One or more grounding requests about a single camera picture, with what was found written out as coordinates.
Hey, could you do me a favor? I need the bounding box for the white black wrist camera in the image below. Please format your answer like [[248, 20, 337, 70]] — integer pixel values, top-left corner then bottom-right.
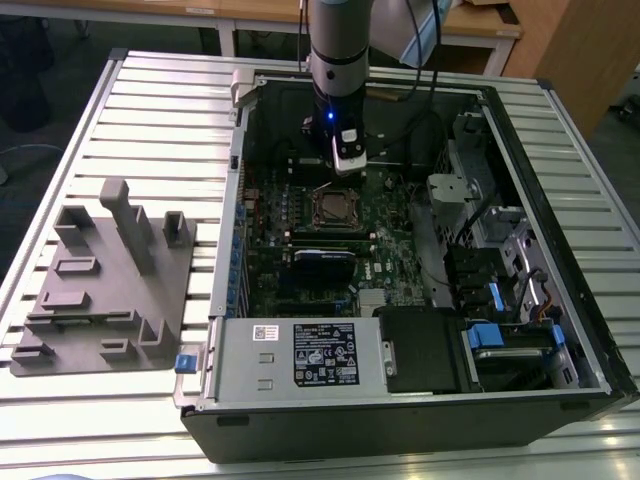
[[331, 128, 370, 177]]

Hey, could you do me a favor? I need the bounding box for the black plastic cable holder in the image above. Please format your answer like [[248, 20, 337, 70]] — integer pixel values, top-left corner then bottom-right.
[[443, 244, 512, 309]]

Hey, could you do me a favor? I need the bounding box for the black drive bay block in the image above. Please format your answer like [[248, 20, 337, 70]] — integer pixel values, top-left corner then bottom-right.
[[373, 307, 484, 395]]

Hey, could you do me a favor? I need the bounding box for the black PC case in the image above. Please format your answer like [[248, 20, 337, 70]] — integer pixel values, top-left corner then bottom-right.
[[178, 69, 640, 464]]

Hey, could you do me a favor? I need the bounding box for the thin grey cable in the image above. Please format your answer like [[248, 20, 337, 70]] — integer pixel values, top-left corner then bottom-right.
[[297, 0, 307, 71]]

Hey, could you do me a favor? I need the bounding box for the blue disk carrier handle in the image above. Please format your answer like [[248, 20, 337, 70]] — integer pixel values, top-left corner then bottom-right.
[[465, 323, 505, 352]]

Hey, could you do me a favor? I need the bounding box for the black graphics card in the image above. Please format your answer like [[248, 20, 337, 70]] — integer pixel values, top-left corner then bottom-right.
[[292, 247, 359, 295]]

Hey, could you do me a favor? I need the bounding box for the metal socket cover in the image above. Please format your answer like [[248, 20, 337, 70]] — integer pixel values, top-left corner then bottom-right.
[[313, 188, 366, 230]]

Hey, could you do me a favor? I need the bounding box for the green motherboard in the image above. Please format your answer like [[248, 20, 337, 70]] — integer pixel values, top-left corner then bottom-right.
[[240, 164, 437, 319]]

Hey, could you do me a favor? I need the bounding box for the CPU socket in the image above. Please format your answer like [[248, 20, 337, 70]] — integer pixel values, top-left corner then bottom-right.
[[309, 185, 370, 233]]

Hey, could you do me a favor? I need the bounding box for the black office chair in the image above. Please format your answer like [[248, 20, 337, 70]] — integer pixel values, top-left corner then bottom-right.
[[0, 14, 57, 134]]

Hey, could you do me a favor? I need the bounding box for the coloured wire bundle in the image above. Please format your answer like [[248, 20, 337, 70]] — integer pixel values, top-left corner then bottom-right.
[[529, 294, 560, 326]]

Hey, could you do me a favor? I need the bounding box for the wooden desk white frame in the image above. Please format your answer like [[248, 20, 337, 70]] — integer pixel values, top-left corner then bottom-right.
[[0, 0, 224, 56], [219, 0, 525, 76]]

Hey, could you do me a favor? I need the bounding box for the wooden cabinet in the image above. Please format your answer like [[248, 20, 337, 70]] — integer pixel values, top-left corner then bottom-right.
[[519, 0, 640, 139]]

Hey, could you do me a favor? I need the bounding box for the silver drive cage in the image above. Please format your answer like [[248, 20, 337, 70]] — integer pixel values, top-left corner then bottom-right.
[[426, 109, 531, 251]]

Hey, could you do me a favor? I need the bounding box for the black RAM slot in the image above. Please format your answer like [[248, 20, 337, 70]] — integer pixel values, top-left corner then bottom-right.
[[292, 244, 376, 254], [292, 239, 376, 248], [291, 228, 377, 237], [291, 234, 377, 242]]

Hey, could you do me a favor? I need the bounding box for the grey parts rack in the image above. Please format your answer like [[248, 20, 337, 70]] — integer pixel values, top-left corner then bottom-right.
[[8, 178, 199, 379]]

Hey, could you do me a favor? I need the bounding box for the blue floor cable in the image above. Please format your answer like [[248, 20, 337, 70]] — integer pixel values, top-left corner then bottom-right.
[[0, 142, 69, 164]]

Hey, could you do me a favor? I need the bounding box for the grey case hinge block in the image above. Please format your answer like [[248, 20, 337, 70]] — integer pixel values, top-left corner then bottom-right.
[[230, 68, 267, 109]]

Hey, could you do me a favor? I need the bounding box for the silver power supply unit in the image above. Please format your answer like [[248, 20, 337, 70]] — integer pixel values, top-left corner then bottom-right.
[[202, 315, 392, 402]]

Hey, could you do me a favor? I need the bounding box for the black case cable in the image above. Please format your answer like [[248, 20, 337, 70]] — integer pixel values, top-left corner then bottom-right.
[[457, 197, 499, 251]]

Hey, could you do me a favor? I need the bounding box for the small silver chipset heatsink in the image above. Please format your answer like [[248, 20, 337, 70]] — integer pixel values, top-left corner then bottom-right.
[[359, 288, 392, 307]]

